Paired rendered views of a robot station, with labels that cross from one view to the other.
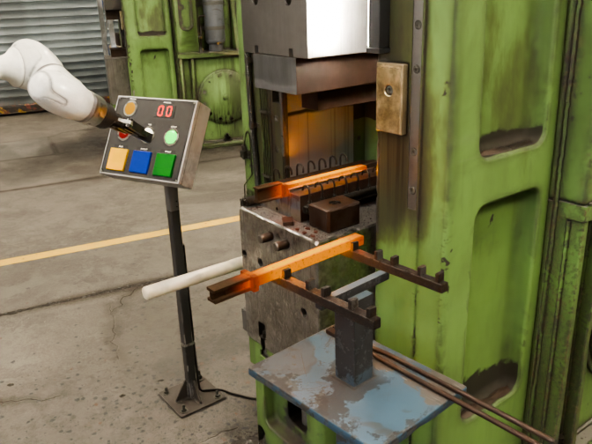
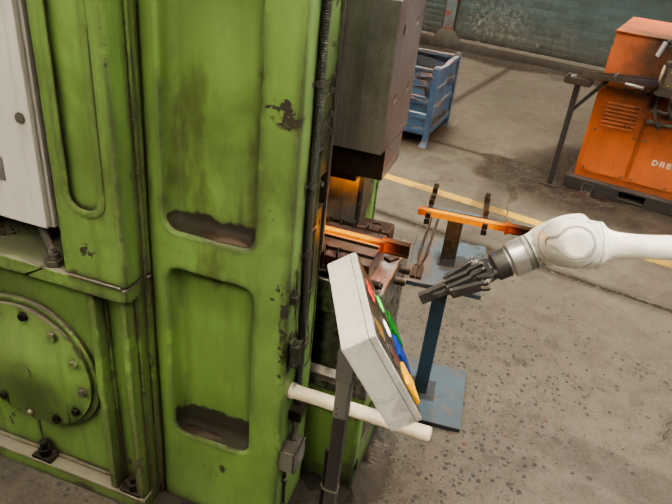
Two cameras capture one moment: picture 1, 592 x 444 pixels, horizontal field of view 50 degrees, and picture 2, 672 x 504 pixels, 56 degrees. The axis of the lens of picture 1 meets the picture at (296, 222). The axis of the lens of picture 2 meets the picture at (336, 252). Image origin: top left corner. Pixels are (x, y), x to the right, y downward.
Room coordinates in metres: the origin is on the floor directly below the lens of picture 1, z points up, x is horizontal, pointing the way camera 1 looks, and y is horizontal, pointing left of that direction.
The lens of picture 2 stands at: (2.93, 1.36, 2.00)
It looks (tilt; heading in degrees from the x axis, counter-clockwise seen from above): 30 degrees down; 232
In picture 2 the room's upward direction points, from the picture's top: 6 degrees clockwise
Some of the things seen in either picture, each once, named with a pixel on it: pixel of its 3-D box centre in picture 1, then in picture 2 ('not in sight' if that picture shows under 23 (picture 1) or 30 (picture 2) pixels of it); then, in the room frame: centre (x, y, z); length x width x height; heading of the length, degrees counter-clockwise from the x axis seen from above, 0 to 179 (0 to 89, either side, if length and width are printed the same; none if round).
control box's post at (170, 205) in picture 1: (180, 275); (332, 481); (2.15, 0.44, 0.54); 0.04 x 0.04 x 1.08; 36
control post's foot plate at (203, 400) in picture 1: (191, 387); not in sight; (2.16, 0.44, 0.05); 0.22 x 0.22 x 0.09; 36
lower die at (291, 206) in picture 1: (335, 184); (317, 242); (1.88, -0.12, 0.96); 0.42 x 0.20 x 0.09; 126
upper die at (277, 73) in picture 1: (333, 65); (326, 140); (1.88, -0.12, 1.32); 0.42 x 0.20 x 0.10; 126
